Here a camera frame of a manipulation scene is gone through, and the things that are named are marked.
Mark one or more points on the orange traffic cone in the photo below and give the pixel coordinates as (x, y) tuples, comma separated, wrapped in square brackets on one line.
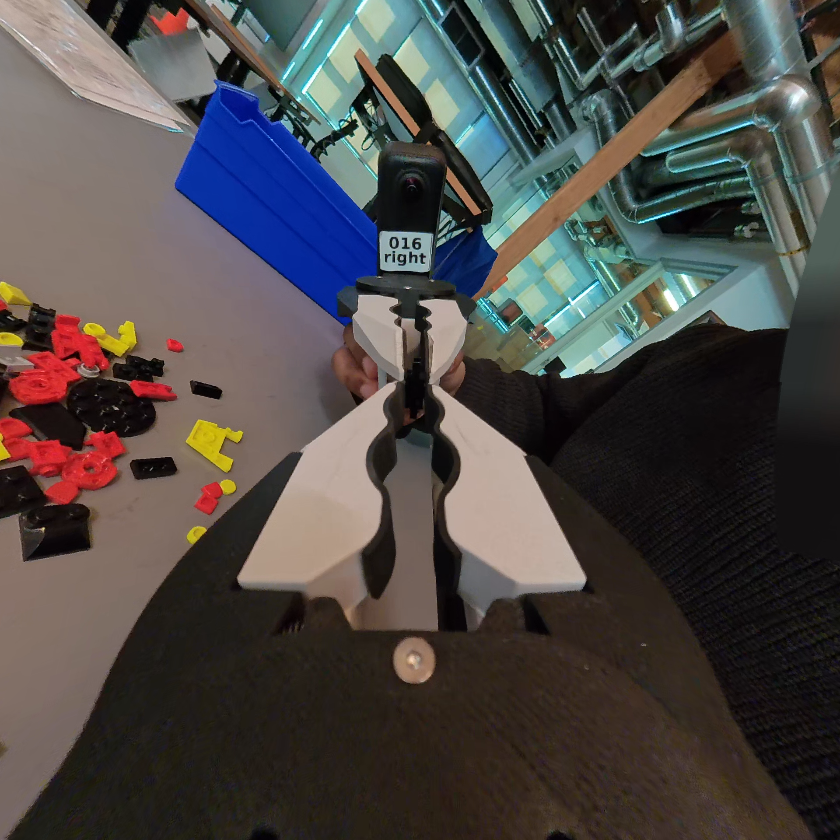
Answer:
[(172, 23)]

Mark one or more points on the person's right hand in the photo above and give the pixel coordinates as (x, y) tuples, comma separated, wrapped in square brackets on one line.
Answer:
[(351, 374)]

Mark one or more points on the blue plastic bin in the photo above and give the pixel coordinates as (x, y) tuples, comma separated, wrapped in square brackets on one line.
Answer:
[(262, 190)]

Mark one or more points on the pile of mixed lego pieces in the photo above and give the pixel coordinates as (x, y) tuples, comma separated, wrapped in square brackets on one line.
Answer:
[(111, 407)]

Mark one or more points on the short black lego plate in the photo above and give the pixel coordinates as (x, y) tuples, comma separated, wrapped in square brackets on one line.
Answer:
[(205, 388)]

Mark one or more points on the clear plastic bag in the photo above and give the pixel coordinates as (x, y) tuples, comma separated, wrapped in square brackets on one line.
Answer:
[(79, 59)]

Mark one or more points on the yellow lego wedge plate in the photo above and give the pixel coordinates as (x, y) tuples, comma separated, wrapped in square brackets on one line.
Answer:
[(210, 443)]

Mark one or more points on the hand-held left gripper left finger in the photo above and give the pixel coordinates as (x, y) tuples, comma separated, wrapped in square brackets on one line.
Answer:
[(308, 518)]

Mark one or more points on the wooden ceiling beam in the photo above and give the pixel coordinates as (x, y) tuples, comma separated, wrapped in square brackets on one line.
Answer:
[(590, 187)]

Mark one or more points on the grey board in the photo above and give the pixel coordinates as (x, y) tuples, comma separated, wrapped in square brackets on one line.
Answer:
[(174, 65)]

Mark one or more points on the black background desk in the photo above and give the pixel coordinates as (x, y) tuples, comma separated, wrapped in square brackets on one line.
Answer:
[(410, 98)]

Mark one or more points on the dark grey monitor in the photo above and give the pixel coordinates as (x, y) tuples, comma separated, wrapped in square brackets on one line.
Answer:
[(279, 23)]

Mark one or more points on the person's right forearm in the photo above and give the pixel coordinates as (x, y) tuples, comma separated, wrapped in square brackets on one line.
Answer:
[(590, 394)]

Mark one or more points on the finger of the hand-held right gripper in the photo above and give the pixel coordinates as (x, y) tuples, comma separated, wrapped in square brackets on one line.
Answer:
[(449, 334), (377, 331)]

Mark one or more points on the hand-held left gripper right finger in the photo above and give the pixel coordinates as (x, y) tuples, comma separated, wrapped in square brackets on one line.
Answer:
[(512, 525)]

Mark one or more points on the silver ventilation ducts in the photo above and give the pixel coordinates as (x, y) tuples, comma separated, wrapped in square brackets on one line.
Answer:
[(781, 98)]

